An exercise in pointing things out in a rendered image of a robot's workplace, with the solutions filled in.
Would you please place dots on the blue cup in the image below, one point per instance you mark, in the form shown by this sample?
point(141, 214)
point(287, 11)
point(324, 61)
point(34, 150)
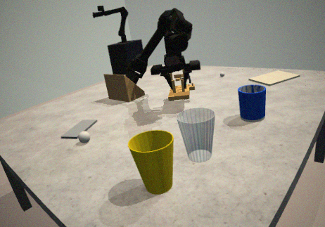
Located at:
point(252, 99)

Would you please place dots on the white ball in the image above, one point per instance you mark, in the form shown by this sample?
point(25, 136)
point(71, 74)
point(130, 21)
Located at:
point(84, 137)

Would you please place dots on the olive yellow cup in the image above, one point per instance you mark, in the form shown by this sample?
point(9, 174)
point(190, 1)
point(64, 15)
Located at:
point(153, 154)

